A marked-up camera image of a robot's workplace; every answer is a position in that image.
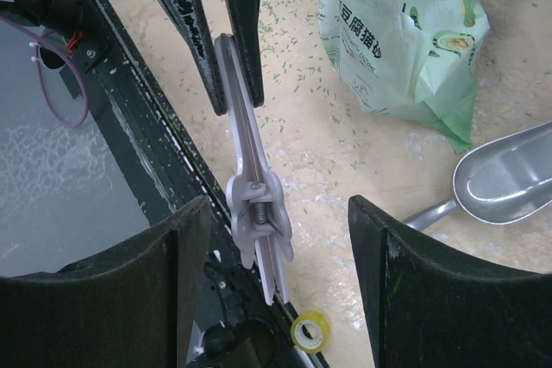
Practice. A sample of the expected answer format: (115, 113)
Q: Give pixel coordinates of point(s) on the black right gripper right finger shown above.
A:
(427, 304)

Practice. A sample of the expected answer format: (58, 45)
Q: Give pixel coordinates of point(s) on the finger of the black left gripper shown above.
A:
(244, 20)
(189, 19)

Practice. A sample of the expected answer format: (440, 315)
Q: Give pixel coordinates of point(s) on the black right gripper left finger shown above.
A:
(131, 305)

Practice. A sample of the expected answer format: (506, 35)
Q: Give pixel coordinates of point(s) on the silver metal scoop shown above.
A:
(501, 182)

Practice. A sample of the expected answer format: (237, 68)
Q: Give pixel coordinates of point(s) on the black white bag sealing strip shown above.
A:
(260, 225)

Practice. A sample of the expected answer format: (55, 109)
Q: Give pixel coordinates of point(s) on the green cat litter bag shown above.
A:
(412, 59)

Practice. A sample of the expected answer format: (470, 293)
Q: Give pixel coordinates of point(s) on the yellow tape roll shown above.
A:
(310, 331)

